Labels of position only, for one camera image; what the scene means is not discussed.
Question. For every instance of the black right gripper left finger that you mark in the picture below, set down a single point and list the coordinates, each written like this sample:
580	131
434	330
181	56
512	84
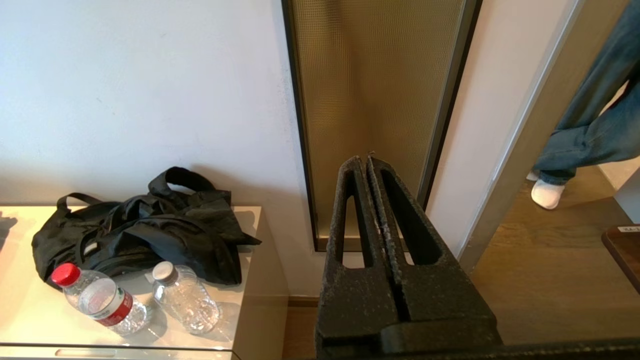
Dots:
355	305

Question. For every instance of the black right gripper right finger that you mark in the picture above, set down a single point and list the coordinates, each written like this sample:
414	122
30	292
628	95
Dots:
440	300

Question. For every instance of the brown wooden baseboard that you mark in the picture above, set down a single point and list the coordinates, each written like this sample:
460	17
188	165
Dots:
303	302

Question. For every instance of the beige glossy cabinet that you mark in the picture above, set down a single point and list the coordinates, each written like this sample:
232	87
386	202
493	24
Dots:
250	310

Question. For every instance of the white shoe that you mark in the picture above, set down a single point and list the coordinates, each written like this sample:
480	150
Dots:
532	176
547	194

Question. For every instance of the clear water bottle silver cap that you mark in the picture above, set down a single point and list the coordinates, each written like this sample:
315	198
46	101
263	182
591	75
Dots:
185	297

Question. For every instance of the dark brown wooden table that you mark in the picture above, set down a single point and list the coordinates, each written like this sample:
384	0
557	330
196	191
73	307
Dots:
627	255

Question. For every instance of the crumpled black fabric bag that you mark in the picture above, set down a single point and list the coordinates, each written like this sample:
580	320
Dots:
165	230

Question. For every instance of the clear water bottle red cap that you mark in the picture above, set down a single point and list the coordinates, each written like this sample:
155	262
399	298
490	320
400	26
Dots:
102	300

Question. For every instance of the bronze glass panel black frame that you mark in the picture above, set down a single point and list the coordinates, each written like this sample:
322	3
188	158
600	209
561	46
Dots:
370	100

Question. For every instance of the grey metal door frame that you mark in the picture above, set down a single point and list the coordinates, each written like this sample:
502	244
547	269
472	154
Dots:
540	100

